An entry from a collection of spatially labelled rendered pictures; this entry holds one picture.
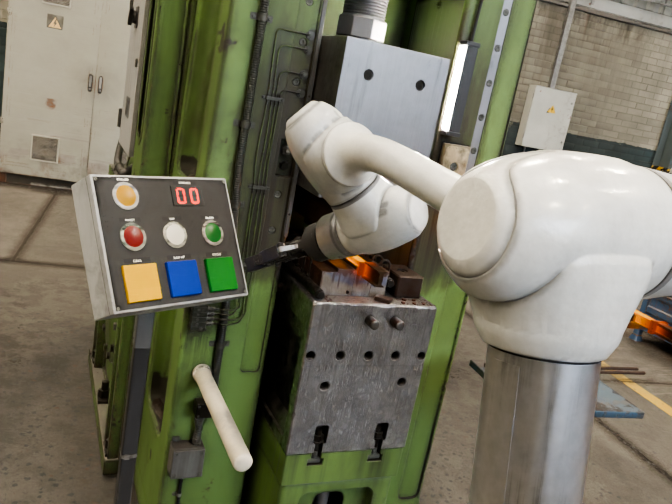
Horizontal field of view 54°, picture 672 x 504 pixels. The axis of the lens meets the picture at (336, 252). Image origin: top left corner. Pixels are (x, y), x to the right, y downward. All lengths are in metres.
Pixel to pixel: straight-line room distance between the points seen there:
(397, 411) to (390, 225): 0.96
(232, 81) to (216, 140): 0.15
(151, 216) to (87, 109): 5.53
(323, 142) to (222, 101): 0.70
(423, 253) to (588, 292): 1.49
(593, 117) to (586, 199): 8.85
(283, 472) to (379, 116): 1.00
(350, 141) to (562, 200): 0.53
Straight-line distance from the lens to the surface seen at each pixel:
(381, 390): 1.90
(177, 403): 1.94
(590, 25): 9.26
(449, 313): 2.17
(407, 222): 1.09
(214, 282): 1.46
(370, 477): 2.05
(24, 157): 7.06
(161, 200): 1.44
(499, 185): 0.54
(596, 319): 0.58
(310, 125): 1.05
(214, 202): 1.52
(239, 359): 1.92
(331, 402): 1.84
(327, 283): 1.75
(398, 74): 1.72
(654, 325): 1.89
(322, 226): 1.19
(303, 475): 1.94
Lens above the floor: 1.44
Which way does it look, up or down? 14 degrees down
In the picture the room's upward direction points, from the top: 11 degrees clockwise
